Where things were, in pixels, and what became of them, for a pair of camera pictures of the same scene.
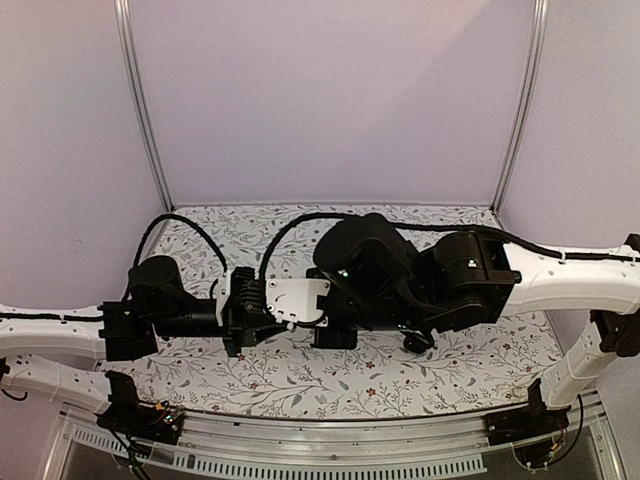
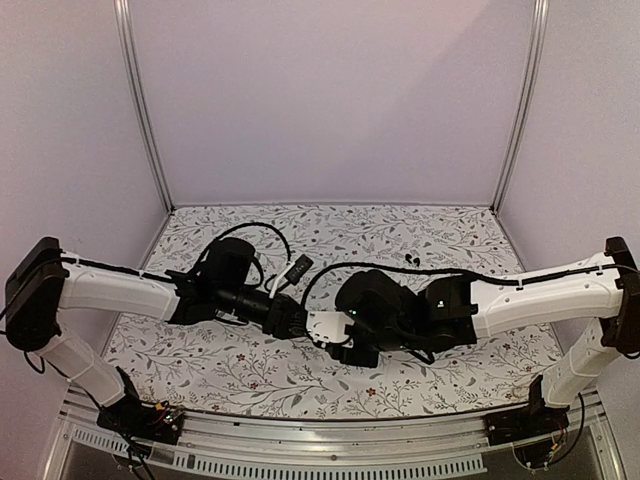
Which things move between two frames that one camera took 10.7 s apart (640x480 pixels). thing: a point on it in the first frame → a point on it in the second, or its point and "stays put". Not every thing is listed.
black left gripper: x=243 y=326 → x=285 y=310
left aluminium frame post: x=124 y=33 stays put
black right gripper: x=333 y=340 → x=368 y=361
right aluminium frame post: x=540 y=17 stays put
